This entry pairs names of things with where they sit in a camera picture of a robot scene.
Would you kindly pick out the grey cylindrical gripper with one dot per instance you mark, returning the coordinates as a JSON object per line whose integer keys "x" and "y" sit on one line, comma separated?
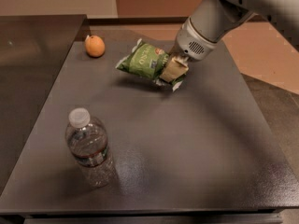
{"x": 191, "y": 42}

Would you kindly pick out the green jalapeno chip bag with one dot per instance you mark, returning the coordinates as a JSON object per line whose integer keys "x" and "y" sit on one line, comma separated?
{"x": 148, "y": 61}

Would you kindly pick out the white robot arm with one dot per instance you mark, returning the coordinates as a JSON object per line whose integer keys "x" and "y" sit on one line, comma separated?
{"x": 262, "y": 36}

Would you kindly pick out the clear plastic water bottle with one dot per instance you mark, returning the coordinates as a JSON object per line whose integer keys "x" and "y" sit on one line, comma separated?
{"x": 86, "y": 138}

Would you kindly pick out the orange fruit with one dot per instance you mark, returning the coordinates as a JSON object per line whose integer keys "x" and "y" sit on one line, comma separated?
{"x": 95, "y": 46}

